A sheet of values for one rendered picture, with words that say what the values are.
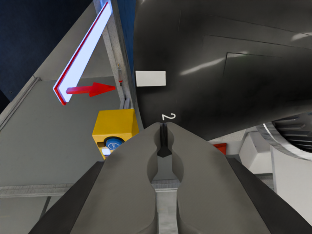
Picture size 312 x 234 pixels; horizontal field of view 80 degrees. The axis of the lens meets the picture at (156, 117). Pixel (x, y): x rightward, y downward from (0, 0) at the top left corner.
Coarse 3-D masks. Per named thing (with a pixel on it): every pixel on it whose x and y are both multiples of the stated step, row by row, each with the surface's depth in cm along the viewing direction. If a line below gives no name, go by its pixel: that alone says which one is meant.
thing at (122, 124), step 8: (104, 112) 51; (112, 112) 51; (120, 112) 50; (128, 112) 50; (96, 120) 49; (104, 120) 49; (112, 120) 49; (120, 120) 48; (128, 120) 48; (136, 120) 54; (96, 128) 47; (104, 128) 47; (112, 128) 47; (120, 128) 46; (128, 128) 46; (136, 128) 53; (96, 136) 46; (104, 136) 46; (112, 136) 46; (120, 136) 46; (128, 136) 46
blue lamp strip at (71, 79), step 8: (104, 16) 39; (96, 24) 34; (104, 24) 39; (96, 32) 34; (88, 40) 30; (96, 40) 33; (88, 48) 30; (80, 56) 27; (88, 56) 29; (80, 64) 26; (72, 72) 24; (80, 72) 26; (64, 80) 22; (72, 80) 24; (64, 88) 22; (64, 96) 22
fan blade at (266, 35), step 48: (144, 0) 17; (192, 0) 17; (240, 0) 17; (288, 0) 16; (144, 48) 19; (192, 48) 19; (240, 48) 18; (288, 48) 18; (144, 96) 21; (192, 96) 21; (240, 96) 21; (288, 96) 22
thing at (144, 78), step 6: (138, 72) 20; (144, 72) 20; (150, 72) 20; (156, 72) 20; (162, 72) 20; (138, 78) 20; (144, 78) 20; (150, 78) 20; (156, 78) 20; (162, 78) 20; (138, 84) 21; (144, 84) 21; (150, 84) 21; (156, 84) 21; (162, 84) 21
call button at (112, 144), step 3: (114, 138) 46; (108, 141) 46; (111, 141) 46; (114, 141) 46; (117, 141) 46; (120, 141) 47; (108, 144) 47; (111, 144) 47; (114, 144) 47; (117, 144) 47; (120, 144) 47; (108, 147) 47; (111, 147) 47; (114, 147) 47
